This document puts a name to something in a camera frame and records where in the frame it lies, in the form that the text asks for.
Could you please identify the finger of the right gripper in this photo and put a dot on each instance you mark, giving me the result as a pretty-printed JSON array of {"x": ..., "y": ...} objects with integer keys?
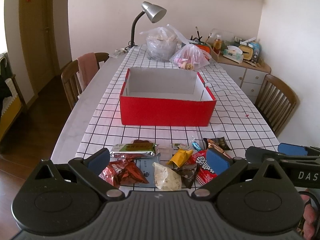
[
  {"x": 290, "y": 149},
  {"x": 257, "y": 155}
]

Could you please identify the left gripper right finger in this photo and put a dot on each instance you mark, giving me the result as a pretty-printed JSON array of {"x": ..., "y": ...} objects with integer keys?
[{"x": 227, "y": 170}]

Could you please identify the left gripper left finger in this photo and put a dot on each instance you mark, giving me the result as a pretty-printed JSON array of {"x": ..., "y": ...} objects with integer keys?
[{"x": 88, "y": 171}]

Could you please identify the red white checkered snack pack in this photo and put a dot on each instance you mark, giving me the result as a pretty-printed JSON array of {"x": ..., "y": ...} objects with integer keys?
[{"x": 204, "y": 173}]

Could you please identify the black gold snack pack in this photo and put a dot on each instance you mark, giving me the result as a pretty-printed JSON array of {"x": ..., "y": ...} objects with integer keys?
[{"x": 218, "y": 144}]

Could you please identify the red foil snack pack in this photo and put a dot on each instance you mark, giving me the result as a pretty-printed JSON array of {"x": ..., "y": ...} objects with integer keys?
[{"x": 122, "y": 172}]

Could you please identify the dark brown snack wrapper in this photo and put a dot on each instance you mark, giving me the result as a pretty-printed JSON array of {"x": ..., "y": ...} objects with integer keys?
[{"x": 188, "y": 174}]

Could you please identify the blue candy wrapper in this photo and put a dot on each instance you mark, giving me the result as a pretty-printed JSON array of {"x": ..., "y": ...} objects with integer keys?
[{"x": 195, "y": 145}]

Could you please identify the green silver snack bar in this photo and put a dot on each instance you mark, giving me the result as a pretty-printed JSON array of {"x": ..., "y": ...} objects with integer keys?
[{"x": 134, "y": 150}]

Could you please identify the yellow snack packet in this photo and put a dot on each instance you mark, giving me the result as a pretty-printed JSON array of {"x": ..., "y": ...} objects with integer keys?
[{"x": 180, "y": 157}]

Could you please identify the light blue packet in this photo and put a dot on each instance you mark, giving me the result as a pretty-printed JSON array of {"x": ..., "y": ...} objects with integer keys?
[{"x": 146, "y": 167}]

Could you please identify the white translucent snack bag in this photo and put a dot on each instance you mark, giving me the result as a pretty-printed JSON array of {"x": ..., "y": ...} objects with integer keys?
[{"x": 166, "y": 179}]

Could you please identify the green white jelly cup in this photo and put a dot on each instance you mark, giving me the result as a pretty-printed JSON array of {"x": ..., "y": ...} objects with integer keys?
[{"x": 178, "y": 146}]

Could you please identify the person's right hand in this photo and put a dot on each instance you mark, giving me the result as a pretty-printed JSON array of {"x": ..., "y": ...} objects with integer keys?
[{"x": 310, "y": 216}]

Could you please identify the wooden chair right side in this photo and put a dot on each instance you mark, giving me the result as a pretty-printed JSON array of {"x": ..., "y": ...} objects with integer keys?
[{"x": 276, "y": 102}]

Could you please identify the white sideboard cabinet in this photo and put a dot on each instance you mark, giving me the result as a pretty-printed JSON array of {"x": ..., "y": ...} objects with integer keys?
[{"x": 248, "y": 77}]

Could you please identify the wooden chair with pink cloth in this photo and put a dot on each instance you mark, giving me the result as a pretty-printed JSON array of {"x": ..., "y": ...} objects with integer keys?
[{"x": 77, "y": 75}]

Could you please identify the red cardboard box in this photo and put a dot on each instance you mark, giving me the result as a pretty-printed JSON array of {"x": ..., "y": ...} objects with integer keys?
[{"x": 165, "y": 97}]

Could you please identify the tissue box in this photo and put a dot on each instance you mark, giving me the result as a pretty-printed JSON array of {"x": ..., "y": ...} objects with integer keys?
[{"x": 233, "y": 53}]

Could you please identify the pink plastic snack bag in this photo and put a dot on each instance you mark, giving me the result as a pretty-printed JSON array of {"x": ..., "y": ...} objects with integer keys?
[{"x": 190, "y": 56}]

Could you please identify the amber liquid bottle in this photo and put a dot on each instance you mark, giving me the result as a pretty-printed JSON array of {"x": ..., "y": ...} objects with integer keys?
[{"x": 217, "y": 44}]

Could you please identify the orange pouch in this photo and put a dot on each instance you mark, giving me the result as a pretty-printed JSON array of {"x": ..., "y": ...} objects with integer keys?
[{"x": 203, "y": 47}]

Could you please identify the clear plastic bag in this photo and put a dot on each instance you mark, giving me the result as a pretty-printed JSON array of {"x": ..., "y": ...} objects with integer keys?
[{"x": 160, "y": 43}]

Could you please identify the silver desk lamp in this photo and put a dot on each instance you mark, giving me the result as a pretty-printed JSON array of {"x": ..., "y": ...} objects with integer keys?
[{"x": 150, "y": 14}]

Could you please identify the wooden door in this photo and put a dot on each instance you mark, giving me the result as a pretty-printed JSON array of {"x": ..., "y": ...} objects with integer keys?
[{"x": 38, "y": 41}]

